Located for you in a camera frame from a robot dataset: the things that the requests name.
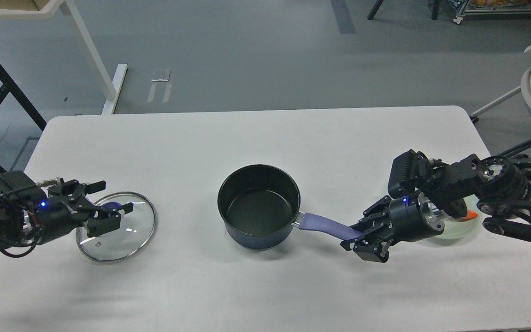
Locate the orange toy carrot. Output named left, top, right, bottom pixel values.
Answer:
left=461, top=210, right=478, bottom=220

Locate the translucent green plate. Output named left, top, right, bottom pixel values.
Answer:
left=425, top=196, right=484, bottom=240

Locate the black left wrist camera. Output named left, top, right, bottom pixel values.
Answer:
left=0, top=171, right=46, bottom=204

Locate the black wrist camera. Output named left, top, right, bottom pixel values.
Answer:
left=0, top=171, right=46, bottom=204
left=387, top=149, right=431, bottom=198

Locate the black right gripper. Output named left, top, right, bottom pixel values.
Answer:
left=341, top=194, right=445, bottom=263

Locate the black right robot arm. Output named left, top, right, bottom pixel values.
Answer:
left=341, top=139, right=531, bottom=263

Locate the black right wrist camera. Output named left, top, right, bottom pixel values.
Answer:
left=387, top=149, right=431, bottom=198

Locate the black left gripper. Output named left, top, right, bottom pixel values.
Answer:
left=27, top=179, right=134, bottom=244

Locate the wheeled metal cart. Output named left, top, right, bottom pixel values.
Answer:
left=452, top=0, right=531, bottom=25

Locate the glass lid purple knob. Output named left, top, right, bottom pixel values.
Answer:
left=75, top=191, right=157, bottom=263

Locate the dark blue saucepan purple handle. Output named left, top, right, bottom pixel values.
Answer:
left=217, top=164, right=363, bottom=250

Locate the white table frame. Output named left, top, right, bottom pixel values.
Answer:
left=0, top=0, right=128, bottom=116

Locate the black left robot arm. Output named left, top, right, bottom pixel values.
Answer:
left=0, top=178, right=134, bottom=258

